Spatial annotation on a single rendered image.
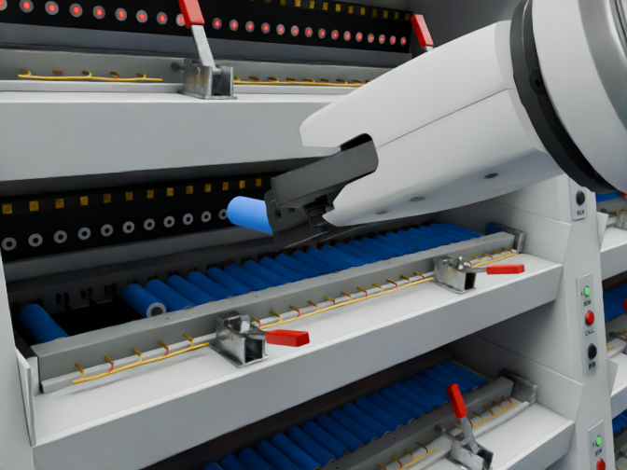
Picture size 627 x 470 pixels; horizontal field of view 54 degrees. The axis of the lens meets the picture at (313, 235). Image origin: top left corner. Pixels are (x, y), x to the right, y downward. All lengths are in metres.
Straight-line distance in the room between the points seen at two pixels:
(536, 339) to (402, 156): 0.64
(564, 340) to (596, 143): 0.63
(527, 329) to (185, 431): 0.51
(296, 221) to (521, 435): 0.53
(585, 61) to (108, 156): 0.30
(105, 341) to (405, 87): 0.30
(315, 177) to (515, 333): 0.63
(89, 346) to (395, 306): 0.28
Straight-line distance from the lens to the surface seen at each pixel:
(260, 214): 0.35
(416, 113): 0.22
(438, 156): 0.21
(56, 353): 0.44
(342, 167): 0.24
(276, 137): 0.48
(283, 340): 0.42
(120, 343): 0.46
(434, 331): 0.61
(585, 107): 0.19
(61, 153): 0.40
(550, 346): 0.83
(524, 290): 0.73
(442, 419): 0.74
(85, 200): 0.57
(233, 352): 0.47
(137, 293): 0.53
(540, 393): 0.85
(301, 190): 0.25
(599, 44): 0.19
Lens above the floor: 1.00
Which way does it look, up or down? 5 degrees down
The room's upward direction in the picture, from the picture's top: 6 degrees counter-clockwise
